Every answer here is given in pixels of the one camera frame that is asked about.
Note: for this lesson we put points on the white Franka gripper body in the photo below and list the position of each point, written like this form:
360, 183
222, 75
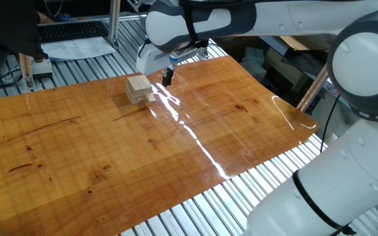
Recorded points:
149, 59

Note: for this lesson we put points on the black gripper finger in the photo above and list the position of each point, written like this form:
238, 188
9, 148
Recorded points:
170, 74
164, 81

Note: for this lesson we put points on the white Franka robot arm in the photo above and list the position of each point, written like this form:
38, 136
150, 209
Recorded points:
356, 180

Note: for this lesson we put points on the silver metal clamp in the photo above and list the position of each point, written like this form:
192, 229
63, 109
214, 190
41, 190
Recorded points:
133, 4

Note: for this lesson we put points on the white printed paper sheets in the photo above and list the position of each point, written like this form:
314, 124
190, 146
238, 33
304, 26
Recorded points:
77, 48

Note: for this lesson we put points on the black computer keyboard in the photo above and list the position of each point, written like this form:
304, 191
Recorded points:
72, 31

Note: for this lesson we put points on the glossy wood-grain mat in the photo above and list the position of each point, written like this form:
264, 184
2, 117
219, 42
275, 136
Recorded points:
110, 157

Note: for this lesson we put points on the small blue object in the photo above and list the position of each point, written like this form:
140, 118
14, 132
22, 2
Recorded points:
65, 16

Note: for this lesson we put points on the grey box with black knob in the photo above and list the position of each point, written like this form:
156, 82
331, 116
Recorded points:
43, 69

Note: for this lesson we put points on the flat brown cardboard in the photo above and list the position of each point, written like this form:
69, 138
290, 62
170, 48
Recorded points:
294, 42

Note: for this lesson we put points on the person in black clothing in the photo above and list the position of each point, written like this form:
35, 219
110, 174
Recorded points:
8, 26

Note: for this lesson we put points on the silver corner bracket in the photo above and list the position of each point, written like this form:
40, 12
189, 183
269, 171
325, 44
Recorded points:
203, 53

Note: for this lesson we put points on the aluminium profile post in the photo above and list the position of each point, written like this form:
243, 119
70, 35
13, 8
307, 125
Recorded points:
114, 19

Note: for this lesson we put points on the wooden slat with metal bracket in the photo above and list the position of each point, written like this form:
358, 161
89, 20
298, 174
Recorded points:
26, 67

